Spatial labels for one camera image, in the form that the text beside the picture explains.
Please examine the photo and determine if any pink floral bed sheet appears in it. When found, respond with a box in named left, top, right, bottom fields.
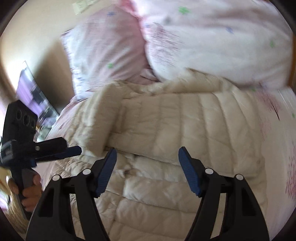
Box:
left=43, top=86, right=296, bottom=239

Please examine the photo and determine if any cream quilted down jacket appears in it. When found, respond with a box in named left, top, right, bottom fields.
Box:
left=42, top=70, right=268, bottom=240

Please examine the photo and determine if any pink floral pillow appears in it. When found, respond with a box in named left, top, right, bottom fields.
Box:
left=61, top=5, right=157, bottom=99
left=118, top=1, right=293, bottom=89

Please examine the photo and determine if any pink floral left pillow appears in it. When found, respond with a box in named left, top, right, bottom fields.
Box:
left=61, top=5, right=157, bottom=99

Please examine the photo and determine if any pink floral right pillow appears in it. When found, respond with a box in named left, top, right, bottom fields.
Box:
left=118, top=1, right=293, bottom=89

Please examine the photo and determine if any person's left hand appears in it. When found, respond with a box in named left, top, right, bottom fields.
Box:
left=22, top=173, right=43, bottom=213

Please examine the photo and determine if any white wall switch socket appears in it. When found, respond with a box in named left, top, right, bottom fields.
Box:
left=72, top=0, right=97, bottom=15

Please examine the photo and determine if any television screen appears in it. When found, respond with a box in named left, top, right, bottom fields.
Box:
left=16, top=62, right=59, bottom=141

